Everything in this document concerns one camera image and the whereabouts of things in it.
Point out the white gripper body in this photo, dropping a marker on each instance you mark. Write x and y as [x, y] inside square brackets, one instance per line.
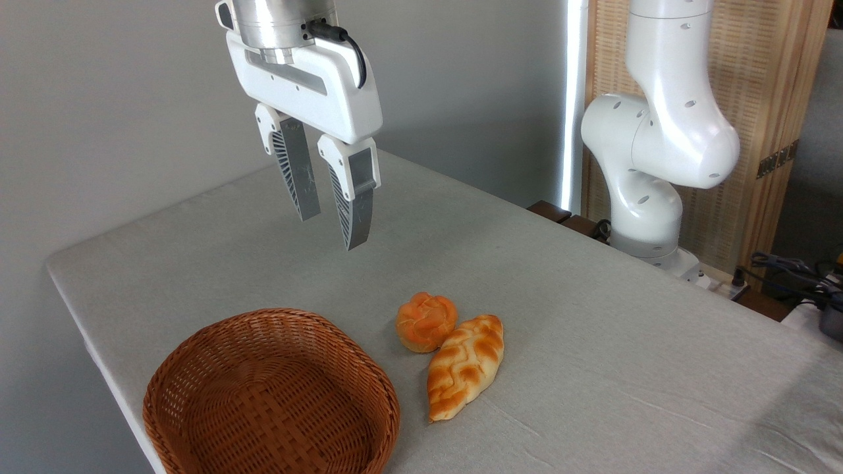
[329, 99]

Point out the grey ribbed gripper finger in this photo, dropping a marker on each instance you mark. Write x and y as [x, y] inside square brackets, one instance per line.
[355, 197]
[293, 168]

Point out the round orange bread roll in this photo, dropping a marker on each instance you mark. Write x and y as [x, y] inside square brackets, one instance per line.
[425, 322]

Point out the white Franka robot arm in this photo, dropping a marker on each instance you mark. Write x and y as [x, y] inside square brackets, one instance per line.
[665, 131]

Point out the long braided bread loaf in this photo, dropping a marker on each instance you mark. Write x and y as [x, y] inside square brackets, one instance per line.
[464, 365]

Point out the brown woven wicker basket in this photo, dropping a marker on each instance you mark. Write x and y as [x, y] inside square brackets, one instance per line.
[197, 395]

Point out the white vertical light strip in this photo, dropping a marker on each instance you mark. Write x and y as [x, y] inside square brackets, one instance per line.
[571, 99]

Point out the grey tablecloth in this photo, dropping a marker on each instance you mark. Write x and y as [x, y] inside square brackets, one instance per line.
[593, 368]

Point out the metal screen hinge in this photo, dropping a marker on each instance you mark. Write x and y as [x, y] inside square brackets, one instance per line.
[777, 158]

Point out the dark brown wooden frame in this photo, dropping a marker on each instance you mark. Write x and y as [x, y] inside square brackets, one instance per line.
[550, 210]

